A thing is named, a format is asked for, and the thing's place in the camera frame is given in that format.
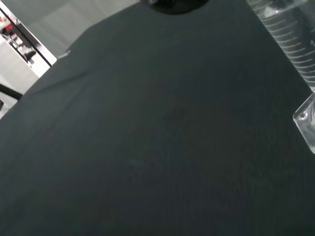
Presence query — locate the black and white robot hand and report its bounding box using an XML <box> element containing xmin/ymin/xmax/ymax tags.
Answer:
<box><xmin>139</xmin><ymin>0</ymin><xmax>210</xmax><ymax>15</ymax></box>

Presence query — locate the black bench cloth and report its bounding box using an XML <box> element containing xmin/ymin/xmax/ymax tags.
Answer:
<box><xmin>0</xmin><ymin>0</ymin><xmax>315</xmax><ymax>236</ymax></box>

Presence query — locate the black stand leg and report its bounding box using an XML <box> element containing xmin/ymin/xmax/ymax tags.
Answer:
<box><xmin>0</xmin><ymin>83</ymin><xmax>23</xmax><ymax>100</ymax></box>

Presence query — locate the black frame bar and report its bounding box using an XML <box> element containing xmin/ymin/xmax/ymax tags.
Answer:
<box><xmin>0</xmin><ymin>4</ymin><xmax>58</xmax><ymax>67</ymax></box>

